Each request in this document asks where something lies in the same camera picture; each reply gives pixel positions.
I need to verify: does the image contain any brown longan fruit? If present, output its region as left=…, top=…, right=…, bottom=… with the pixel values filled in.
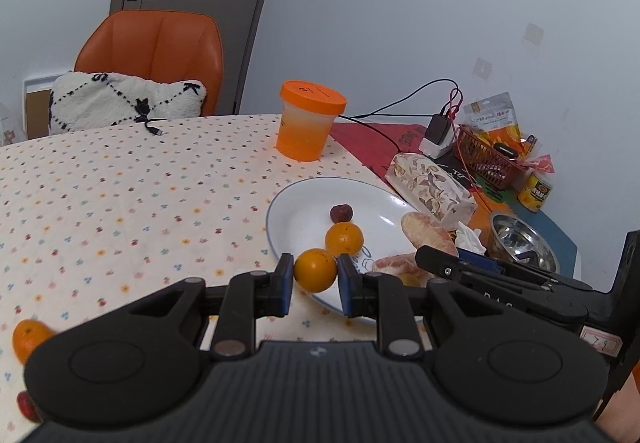
left=398, top=274, right=424, bottom=287

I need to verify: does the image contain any medium orange mandarin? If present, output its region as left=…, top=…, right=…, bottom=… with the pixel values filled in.
left=324, top=222, right=364, bottom=258

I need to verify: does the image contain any large orange mandarin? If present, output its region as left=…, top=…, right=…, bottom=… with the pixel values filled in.
left=294, top=248, right=337, bottom=293

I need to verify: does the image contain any peeled pomelo segment short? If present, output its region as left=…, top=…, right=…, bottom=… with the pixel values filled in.
left=400, top=212, right=458, bottom=257

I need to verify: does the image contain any dark red jujube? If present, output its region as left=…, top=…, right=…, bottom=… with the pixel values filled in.
left=330, top=203, right=354, bottom=224

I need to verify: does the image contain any small orange kumquat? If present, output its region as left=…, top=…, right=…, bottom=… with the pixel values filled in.
left=12, top=319, right=56, bottom=365

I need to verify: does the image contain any dark red cherry fruit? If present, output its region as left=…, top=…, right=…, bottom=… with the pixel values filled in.
left=16, top=391, right=42, bottom=423

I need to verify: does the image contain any peeled pomelo segment long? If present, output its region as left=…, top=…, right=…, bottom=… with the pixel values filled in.
left=373, top=253, right=434, bottom=285

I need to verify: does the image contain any person's right hand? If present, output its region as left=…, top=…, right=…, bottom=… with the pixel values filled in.
left=597, top=366, right=640, bottom=443

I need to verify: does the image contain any white plate blue rim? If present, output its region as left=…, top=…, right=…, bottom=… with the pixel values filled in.
left=264, top=175, right=459, bottom=327

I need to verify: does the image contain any crumpled white tissue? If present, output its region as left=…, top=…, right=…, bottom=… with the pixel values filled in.
left=454, top=222, right=486, bottom=255

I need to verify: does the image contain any floral tissue pack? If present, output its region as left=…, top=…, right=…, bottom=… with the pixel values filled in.
left=385, top=152, right=477, bottom=232

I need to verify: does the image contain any stainless steel bowl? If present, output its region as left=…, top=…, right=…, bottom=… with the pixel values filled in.
left=487, top=212, right=560, bottom=273

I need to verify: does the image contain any yellow tin can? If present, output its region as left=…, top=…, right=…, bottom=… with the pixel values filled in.
left=516, top=171, right=553, bottom=213

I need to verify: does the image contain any red patterned table mat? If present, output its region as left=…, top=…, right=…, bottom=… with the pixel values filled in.
left=331, top=122, right=582, bottom=279

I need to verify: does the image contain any white power strip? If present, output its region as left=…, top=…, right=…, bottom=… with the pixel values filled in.
left=419, top=137, right=452, bottom=160

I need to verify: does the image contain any floral white tablecloth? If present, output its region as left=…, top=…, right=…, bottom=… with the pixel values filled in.
left=0, top=112, right=452, bottom=443

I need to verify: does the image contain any orange plastic basket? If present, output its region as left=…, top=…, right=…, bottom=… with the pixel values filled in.
left=454, top=125, right=526, bottom=190

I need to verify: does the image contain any black charger adapter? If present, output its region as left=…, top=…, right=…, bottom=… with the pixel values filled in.
left=424, top=114, right=451, bottom=145

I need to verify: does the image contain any orange lidded plastic container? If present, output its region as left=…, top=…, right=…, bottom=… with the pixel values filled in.
left=276, top=80, right=347, bottom=162

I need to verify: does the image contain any snack bag pouch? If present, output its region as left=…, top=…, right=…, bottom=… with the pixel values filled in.
left=463, top=92, right=521, bottom=152

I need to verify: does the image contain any orange leather chair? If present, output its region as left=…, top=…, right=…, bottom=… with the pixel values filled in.
left=74, top=10, right=224, bottom=116

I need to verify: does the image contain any white black patterned cushion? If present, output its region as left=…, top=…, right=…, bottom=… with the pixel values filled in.
left=49, top=71, right=207, bottom=134

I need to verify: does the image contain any black cable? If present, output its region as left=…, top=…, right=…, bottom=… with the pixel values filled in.
left=337, top=78, right=459, bottom=154

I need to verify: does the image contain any red cable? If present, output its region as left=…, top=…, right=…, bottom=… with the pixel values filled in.
left=440, top=85, right=501, bottom=214

